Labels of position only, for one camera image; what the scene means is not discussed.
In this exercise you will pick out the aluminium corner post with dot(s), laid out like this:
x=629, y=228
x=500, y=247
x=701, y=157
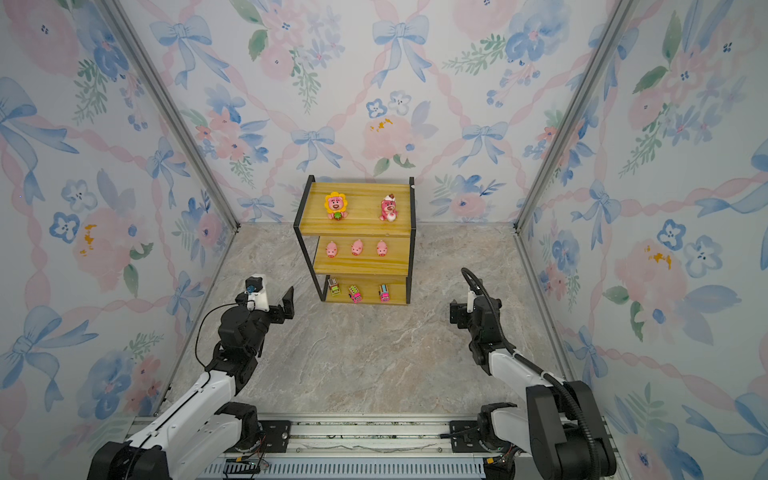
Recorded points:
x=117, y=19
x=614, y=28

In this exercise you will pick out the pink bear toy with cherry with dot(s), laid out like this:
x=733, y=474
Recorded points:
x=389, y=210

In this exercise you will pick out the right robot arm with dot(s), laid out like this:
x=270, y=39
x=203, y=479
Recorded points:
x=557, y=422

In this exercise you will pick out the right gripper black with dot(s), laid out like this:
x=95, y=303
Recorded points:
x=460, y=314

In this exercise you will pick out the brown green robot toy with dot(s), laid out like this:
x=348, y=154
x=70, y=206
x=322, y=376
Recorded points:
x=333, y=287

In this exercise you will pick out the wooden shelf black metal frame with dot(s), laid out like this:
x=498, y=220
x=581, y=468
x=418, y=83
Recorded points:
x=314, y=230

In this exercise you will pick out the aluminium corner post right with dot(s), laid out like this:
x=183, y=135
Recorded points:
x=614, y=28

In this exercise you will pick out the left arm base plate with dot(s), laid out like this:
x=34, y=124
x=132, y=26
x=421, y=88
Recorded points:
x=264, y=436

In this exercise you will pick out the aluminium corner post left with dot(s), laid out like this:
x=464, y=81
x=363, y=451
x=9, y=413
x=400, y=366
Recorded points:
x=117, y=19

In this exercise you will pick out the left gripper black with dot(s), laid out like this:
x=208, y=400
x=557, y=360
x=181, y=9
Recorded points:
x=279, y=317

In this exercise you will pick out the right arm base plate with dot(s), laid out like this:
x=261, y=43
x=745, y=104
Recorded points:
x=471, y=436

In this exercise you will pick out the colourful robot toy green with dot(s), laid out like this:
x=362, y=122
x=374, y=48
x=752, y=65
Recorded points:
x=354, y=294

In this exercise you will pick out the colourful robot toy pink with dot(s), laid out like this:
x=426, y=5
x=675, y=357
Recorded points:
x=384, y=294

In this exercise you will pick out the pink bear toy yellow petals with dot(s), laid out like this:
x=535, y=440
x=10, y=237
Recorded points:
x=336, y=205

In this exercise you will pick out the pink pig toy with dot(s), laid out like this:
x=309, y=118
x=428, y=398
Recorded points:
x=382, y=248
x=331, y=249
x=357, y=247

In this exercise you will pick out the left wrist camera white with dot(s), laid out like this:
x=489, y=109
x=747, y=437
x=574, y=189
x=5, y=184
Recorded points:
x=256, y=295

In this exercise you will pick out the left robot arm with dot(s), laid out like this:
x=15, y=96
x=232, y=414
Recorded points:
x=206, y=421

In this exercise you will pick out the pink pig toy front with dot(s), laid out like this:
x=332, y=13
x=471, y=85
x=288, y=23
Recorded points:
x=357, y=247

